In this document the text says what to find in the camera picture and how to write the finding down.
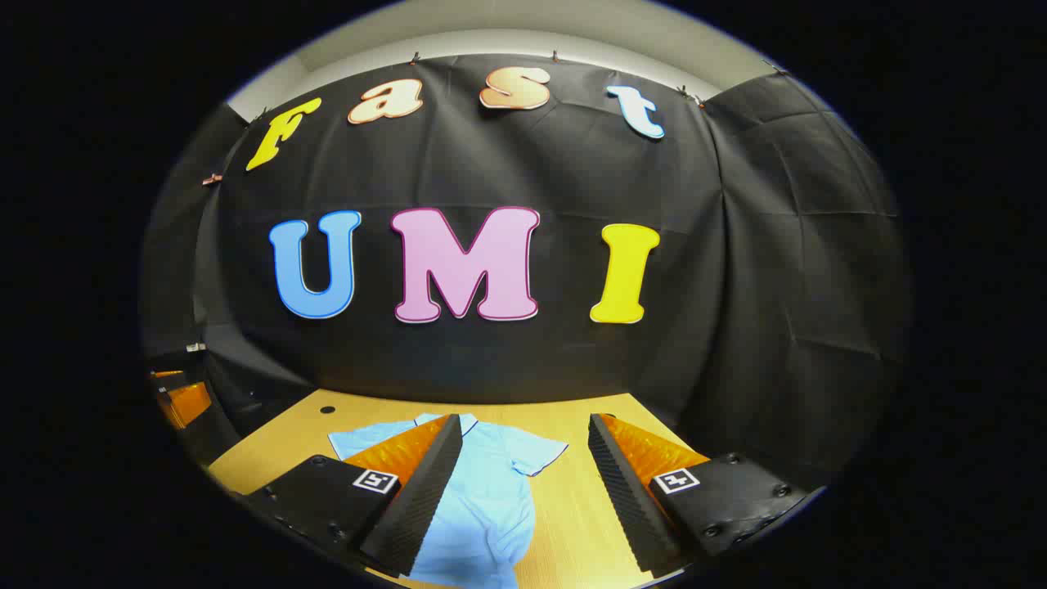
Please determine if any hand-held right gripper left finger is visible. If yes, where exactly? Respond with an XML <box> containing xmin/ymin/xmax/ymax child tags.
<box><xmin>245</xmin><ymin>413</ymin><xmax>464</xmax><ymax>578</ymax></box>

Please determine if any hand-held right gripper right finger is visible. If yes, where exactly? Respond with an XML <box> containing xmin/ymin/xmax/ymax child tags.
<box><xmin>587</xmin><ymin>413</ymin><xmax>811</xmax><ymax>573</ymax></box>

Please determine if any light blue T-shirt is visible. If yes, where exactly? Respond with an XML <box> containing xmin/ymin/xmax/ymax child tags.
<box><xmin>327</xmin><ymin>413</ymin><xmax>569</xmax><ymax>589</ymax></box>

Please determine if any black backdrop cloth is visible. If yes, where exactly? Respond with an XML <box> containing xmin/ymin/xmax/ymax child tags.
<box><xmin>139</xmin><ymin>53</ymin><xmax>913</xmax><ymax>492</ymax></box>

